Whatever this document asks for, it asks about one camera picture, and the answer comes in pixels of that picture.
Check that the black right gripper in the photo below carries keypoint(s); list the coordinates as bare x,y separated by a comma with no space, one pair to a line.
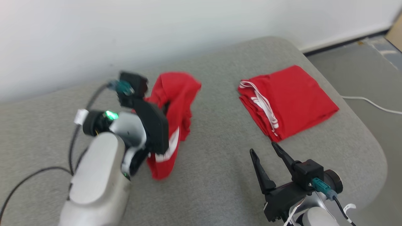
282,201

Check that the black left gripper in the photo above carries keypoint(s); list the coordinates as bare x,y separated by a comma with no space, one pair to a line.
155,128

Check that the red shorts with white patches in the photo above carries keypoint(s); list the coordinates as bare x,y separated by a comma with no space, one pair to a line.
179,100

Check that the red Bulls 23 jersey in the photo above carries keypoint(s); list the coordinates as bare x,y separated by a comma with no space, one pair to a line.
292,100

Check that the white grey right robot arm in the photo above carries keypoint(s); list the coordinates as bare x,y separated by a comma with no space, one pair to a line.
314,218

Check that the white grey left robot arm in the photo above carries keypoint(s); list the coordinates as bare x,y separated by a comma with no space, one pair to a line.
97,175

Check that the brown cardboard box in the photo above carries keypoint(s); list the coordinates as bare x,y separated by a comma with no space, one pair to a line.
396,34

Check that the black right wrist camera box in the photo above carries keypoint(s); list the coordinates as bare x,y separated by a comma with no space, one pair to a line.
307,172

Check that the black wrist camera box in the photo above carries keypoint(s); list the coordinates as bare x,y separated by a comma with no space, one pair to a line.
135,80
307,172

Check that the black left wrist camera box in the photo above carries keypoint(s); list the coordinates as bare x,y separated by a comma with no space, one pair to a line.
135,80

